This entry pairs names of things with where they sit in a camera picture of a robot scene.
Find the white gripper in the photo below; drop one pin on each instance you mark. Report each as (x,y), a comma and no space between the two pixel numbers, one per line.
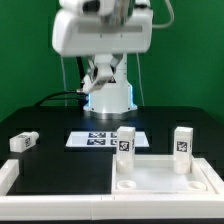
(92,27)

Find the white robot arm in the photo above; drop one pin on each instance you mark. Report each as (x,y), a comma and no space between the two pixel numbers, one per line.
(115,98)

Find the white sheet with fiducial tags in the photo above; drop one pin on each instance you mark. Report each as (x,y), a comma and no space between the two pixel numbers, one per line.
(84,139)

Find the white square tabletop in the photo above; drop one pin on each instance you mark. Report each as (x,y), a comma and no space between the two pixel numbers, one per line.
(154,174)

